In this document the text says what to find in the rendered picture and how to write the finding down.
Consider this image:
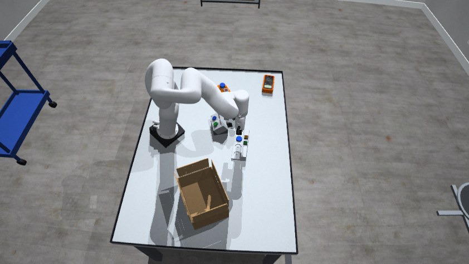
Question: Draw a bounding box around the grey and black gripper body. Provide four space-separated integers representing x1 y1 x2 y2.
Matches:
235 116 246 130

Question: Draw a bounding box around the brown cardboard box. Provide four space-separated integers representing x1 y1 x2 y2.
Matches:
174 158 229 230

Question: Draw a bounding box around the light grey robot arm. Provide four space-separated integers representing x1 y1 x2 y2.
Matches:
145 58 249 139

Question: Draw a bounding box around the orange multimeter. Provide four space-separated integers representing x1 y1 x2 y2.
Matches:
262 75 275 94

